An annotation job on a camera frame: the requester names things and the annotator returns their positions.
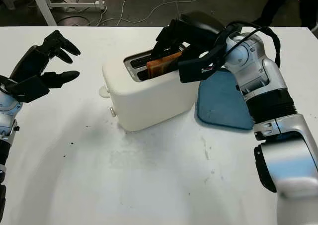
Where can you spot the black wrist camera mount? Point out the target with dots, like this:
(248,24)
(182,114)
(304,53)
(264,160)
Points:
(193,69)
(29,89)

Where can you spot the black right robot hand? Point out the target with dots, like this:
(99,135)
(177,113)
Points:
(196,23)

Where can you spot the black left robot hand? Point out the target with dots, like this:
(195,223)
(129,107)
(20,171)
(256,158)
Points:
(27,62)

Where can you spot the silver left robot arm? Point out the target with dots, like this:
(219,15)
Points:
(6,110)

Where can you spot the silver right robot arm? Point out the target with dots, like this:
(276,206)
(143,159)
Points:
(263,86)

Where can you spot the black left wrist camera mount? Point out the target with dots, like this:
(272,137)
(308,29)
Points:
(29,89)

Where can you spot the person in black trousers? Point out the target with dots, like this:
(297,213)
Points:
(270,1)

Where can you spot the cream two-slot toaster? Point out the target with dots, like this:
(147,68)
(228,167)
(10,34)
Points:
(149,103)

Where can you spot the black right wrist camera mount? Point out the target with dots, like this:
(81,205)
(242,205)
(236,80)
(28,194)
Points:
(193,69)

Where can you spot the white desk frame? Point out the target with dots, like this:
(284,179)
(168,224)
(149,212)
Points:
(44,5)

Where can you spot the brown toast slice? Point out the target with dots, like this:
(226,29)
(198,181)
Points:
(161,66)

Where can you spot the blue plastic tray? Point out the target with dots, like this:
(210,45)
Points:
(221,105)

